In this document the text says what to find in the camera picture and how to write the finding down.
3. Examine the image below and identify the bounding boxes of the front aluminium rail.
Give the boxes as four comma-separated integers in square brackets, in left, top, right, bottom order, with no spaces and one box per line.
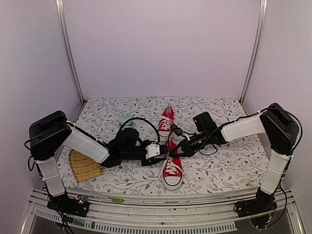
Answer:
[21,189,307,234]

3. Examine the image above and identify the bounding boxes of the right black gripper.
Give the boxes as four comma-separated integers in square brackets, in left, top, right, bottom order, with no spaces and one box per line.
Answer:
[169,131,210,157]

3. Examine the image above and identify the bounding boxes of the right aluminium frame post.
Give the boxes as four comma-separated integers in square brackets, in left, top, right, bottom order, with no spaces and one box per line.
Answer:
[239,0,268,106]

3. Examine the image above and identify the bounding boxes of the woven bamboo basket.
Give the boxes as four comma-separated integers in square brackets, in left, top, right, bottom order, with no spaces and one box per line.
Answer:
[69,150,103,183]

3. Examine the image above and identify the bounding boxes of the red sneaker with laces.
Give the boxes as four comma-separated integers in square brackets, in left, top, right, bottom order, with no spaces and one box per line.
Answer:
[157,103,175,142]

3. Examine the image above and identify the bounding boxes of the floral patterned table mat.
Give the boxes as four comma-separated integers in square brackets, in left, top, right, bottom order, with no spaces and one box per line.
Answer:
[50,97,278,196]

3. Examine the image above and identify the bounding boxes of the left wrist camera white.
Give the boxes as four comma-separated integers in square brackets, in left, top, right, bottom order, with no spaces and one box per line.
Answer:
[145,143,169,159]

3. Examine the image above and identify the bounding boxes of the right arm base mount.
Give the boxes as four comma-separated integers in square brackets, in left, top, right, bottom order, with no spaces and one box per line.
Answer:
[234,190,277,217]

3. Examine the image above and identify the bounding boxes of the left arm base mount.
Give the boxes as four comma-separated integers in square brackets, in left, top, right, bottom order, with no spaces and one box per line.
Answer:
[47,194,90,217]

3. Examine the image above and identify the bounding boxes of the left aluminium frame post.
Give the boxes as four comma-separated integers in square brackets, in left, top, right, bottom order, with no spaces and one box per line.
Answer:
[55,0,85,104]

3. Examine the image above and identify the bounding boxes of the green tape piece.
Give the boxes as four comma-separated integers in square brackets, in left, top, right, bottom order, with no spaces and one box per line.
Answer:
[109,197,124,204]

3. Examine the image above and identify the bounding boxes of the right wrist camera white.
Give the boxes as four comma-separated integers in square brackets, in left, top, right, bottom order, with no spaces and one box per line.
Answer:
[170,124,192,139]

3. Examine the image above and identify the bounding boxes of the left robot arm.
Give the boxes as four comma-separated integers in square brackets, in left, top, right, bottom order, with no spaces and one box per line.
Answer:
[24,111,169,212]

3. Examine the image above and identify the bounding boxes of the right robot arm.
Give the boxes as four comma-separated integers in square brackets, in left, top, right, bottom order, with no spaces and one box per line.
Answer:
[169,103,303,213]

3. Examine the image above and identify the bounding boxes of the black camera cable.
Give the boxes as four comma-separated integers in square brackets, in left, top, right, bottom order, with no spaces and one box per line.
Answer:
[165,129,219,156]
[119,117,160,143]

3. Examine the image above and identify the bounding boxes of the right black camera cable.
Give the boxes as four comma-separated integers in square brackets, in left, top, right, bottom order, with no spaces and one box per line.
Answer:
[165,129,219,156]

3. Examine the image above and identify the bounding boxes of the left black camera cable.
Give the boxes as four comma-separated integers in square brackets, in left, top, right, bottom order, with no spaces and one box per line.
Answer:
[119,117,160,143]

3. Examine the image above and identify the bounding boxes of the aluminium frame post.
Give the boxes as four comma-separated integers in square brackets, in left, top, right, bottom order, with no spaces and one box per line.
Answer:
[55,0,85,104]
[239,0,268,106]

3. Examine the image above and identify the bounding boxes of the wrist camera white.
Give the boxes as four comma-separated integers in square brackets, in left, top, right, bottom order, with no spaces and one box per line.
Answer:
[145,143,169,159]
[170,124,192,139]

